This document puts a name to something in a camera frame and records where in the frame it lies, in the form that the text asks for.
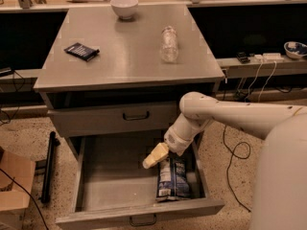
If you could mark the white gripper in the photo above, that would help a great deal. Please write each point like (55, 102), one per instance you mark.
(175, 142)

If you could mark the blue chip bag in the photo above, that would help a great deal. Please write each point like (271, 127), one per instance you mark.
(172, 182)

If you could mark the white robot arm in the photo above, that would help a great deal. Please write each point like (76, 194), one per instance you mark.
(280, 192)

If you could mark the closed top drawer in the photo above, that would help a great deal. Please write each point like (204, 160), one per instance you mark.
(81, 121)

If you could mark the open middle drawer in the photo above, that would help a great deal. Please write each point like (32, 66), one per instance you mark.
(113, 189)

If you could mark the grey drawer cabinet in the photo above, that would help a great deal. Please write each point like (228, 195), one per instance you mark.
(129, 68)

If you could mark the clear plastic water bottle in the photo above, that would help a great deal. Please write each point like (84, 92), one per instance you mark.
(169, 45)

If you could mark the black pole on floor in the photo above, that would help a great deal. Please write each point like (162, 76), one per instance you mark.
(53, 143)

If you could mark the black calculator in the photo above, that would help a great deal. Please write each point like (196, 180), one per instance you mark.
(78, 50)

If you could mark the black small device on ledge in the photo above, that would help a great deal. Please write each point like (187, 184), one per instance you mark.
(243, 58)

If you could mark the white power strip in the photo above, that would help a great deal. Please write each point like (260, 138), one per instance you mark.
(270, 57)

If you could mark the white bowl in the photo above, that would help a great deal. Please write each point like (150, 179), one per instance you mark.
(124, 9)

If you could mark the cardboard box left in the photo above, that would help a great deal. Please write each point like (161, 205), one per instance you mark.
(16, 181)

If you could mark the blue patterned bowl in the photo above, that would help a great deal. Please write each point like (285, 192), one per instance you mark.
(295, 50)

